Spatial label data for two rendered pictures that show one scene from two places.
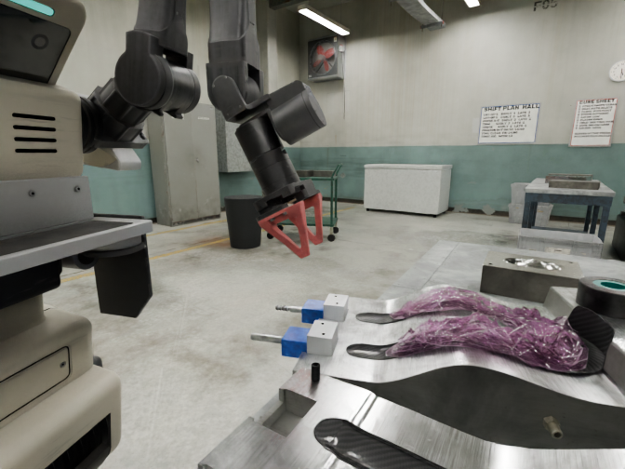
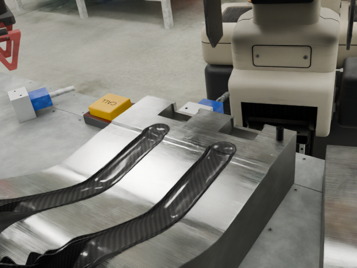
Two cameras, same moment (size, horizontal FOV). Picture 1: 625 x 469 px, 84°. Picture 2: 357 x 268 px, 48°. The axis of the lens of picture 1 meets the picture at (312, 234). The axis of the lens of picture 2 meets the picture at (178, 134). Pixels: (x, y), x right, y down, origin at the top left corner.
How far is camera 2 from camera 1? 52 cm
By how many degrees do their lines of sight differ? 90
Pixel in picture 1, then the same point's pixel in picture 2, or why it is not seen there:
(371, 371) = (343, 195)
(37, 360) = (289, 44)
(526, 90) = not seen: outside the picture
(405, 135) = not seen: outside the picture
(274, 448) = (209, 128)
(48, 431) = (274, 85)
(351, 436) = (224, 160)
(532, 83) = not seen: outside the picture
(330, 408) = (245, 147)
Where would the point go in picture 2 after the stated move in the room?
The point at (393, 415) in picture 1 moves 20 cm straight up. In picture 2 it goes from (244, 180) to (237, 10)
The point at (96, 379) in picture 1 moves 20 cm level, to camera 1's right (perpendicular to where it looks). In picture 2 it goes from (319, 79) to (345, 134)
